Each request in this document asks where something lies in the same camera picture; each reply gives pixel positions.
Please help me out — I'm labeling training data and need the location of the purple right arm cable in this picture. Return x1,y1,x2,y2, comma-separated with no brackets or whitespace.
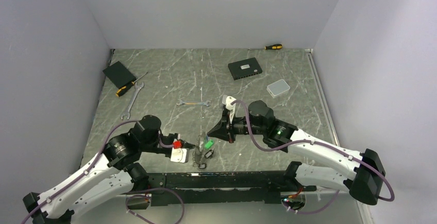
230,99,395,202

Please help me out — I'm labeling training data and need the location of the black key fob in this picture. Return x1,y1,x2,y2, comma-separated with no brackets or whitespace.
204,149,214,159

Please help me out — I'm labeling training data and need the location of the small silver wrench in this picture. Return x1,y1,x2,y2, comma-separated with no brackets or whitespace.
176,100,211,107

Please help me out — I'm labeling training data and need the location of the large silver wrench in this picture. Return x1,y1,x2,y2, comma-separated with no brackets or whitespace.
121,82,144,120

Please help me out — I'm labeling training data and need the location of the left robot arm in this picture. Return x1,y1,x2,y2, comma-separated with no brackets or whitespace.
22,115,196,223

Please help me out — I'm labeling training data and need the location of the orange black screwdriver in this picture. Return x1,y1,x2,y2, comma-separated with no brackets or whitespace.
116,72,148,97

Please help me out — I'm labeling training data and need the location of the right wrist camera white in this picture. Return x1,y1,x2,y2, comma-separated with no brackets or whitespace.
222,95,236,123

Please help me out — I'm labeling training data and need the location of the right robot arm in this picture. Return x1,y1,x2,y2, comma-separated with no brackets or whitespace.
207,96,395,205

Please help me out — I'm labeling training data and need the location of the black flat box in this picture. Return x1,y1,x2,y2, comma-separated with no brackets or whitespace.
103,62,137,89

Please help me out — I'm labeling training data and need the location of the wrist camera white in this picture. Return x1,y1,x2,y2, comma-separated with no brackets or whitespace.
222,95,236,123
170,141,189,163

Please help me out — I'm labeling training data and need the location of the orange screwdriver at wall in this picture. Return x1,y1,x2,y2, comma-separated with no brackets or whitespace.
248,44,283,50

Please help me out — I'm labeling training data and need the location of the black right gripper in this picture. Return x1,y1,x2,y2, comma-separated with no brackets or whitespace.
208,111,265,144

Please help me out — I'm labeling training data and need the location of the white plastic box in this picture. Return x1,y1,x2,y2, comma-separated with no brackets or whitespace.
266,79,290,98

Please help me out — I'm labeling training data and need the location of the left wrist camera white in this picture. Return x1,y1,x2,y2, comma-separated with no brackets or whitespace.
170,141,189,163

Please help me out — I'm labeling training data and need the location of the black network switch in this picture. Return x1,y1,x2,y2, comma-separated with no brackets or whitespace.
228,57,263,80

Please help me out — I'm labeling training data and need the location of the large metal keyring with chain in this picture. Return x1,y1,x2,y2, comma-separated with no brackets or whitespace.
192,132,207,169

